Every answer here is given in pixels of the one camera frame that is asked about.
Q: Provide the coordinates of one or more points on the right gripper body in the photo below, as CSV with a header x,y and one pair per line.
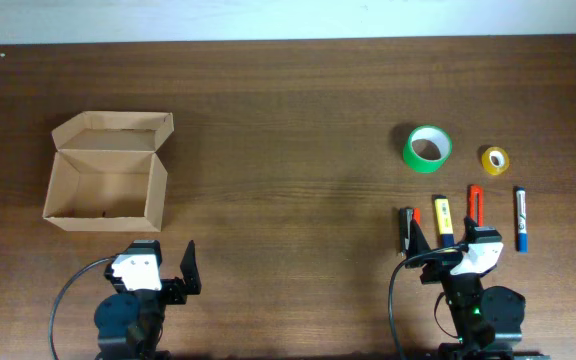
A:
x,y
440,265

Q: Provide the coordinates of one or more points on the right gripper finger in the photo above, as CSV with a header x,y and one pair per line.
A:
x,y
470,232
417,244

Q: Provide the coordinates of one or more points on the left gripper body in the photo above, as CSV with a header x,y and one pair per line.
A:
x,y
172,290

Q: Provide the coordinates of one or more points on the orange utility knife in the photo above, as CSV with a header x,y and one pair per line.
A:
x,y
475,204

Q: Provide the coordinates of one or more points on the blue white marker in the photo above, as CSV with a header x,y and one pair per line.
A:
x,y
521,217

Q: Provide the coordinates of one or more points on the small yellow tape roll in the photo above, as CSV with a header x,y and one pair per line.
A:
x,y
495,161

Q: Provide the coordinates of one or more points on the green tape roll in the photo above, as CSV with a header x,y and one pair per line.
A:
x,y
434,135

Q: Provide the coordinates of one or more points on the cardboard box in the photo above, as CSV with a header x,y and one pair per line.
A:
x,y
106,174

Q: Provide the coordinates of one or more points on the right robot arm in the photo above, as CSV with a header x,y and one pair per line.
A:
x,y
487,320

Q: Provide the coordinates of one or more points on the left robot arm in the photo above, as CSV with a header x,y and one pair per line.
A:
x,y
130,323

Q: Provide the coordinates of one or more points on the black orange stapler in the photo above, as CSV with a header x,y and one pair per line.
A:
x,y
406,217

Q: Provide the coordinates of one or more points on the yellow blue highlighter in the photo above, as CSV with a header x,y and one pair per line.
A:
x,y
444,220

